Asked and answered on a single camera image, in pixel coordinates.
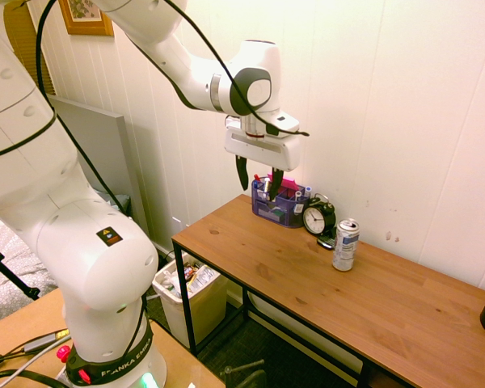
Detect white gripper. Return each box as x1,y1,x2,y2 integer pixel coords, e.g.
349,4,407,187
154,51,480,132
224,120,302,202

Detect silver drink can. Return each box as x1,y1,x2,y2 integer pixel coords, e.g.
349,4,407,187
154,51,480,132
331,217,361,272

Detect beige plastic trash bin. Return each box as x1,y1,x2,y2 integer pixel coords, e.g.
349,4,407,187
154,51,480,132
151,251,232,350

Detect pink sticky note pad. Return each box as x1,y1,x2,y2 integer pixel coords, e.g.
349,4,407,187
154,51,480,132
267,173,302,193

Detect purple mesh desk organizer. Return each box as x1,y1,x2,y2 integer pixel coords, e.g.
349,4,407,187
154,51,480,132
251,177,309,230

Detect black twin-bell alarm clock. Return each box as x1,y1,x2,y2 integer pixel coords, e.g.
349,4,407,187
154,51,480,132
302,193,338,237

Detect black mobile phone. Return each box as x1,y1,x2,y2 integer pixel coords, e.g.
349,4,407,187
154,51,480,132
316,233,338,251

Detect crumpled snack bag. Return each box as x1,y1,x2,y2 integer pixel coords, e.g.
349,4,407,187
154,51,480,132
187,264,220,293

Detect crumpled white paper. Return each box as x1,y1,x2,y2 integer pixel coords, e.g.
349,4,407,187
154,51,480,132
161,269,183,299

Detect grey green pillow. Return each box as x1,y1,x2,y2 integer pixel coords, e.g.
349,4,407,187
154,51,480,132
103,192,132,213

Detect grey headboard panel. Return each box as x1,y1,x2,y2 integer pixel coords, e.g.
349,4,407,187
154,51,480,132
47,95,150,236

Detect black screw clamp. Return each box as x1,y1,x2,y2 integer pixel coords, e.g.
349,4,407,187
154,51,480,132
219,358,268,388

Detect wood framed picture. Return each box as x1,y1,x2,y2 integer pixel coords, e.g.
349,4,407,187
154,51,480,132
57,0,116,38

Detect black tripod leg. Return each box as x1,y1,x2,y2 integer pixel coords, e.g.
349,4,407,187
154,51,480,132
0,244,42,302

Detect white patterned bed cover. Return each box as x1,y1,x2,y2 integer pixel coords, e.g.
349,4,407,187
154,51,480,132
0,209,61,325

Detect tan window blind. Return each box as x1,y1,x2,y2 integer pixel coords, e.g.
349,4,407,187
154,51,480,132
2,0,57,97

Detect light wooden robot table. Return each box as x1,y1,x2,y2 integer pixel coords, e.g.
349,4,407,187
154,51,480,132
0,287,227,388

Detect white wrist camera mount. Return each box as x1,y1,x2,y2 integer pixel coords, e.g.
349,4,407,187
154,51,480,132
225,112,301,137

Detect wooden table with black frame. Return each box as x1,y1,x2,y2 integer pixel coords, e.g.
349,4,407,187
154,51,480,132
171,193,485,388

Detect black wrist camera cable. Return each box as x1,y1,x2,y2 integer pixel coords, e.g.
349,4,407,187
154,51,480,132
0,0,311,367

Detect grey cable adapter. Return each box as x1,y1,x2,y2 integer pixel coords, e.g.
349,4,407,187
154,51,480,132
23,334,61,354

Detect black base cable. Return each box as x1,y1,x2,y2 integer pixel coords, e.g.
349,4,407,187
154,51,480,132
0,350,70,388

